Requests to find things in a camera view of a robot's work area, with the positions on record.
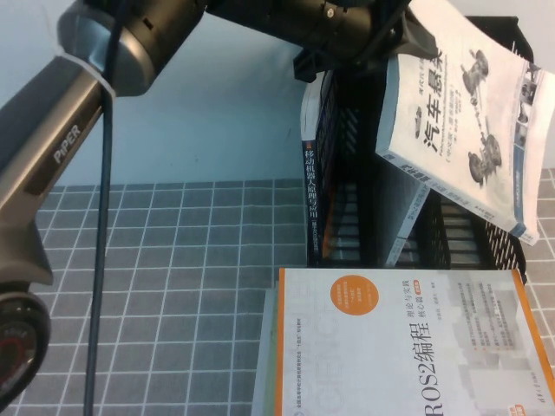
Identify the black mesh book stand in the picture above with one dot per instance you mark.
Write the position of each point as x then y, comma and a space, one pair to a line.
360, 173

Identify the dark mobile robot book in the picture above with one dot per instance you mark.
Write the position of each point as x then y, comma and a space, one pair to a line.
313, 195

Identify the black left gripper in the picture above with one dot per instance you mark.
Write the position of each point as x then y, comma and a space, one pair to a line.
388, 30

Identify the white zip tie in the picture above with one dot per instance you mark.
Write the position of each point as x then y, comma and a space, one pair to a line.
104, 84

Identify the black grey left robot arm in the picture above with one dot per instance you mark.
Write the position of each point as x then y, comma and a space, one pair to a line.
43, 151

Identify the pale green white book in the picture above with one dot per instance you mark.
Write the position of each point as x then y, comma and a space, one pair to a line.
266, 346

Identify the grey white driverless book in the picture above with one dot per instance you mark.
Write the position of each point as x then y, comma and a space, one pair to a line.
407, 225

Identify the white car suspension book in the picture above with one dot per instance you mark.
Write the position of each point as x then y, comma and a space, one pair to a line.
455, 130

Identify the orange-edged white ROS2 book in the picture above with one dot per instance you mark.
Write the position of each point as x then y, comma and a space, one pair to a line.
390, 346

